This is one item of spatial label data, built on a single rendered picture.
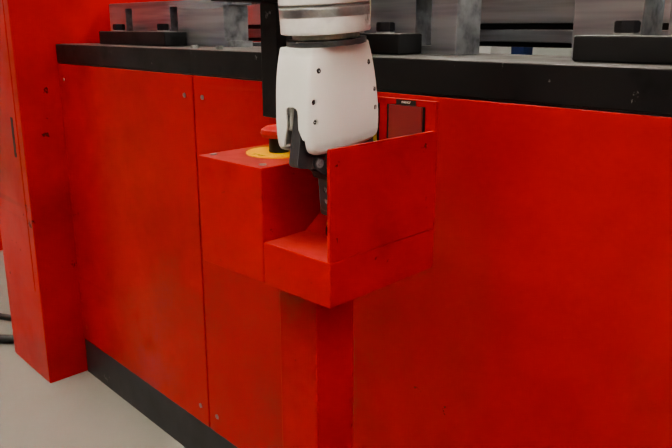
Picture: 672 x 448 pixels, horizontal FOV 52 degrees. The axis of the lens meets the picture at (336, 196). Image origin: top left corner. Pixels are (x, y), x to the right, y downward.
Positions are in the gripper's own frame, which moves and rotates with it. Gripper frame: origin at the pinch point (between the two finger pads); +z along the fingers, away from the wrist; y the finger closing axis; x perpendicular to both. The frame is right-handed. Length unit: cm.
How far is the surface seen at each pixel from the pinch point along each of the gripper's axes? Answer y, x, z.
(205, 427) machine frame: -20, -63, 68
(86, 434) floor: -7, -93, 76
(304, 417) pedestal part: 3.0, -4.1, 26.1
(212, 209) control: 6.0, -12.9, 2.2
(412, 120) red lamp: -10.0, 2.1, -6.0
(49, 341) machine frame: -13, -121, 64
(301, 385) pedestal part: 2.7, -4.6, 22.3
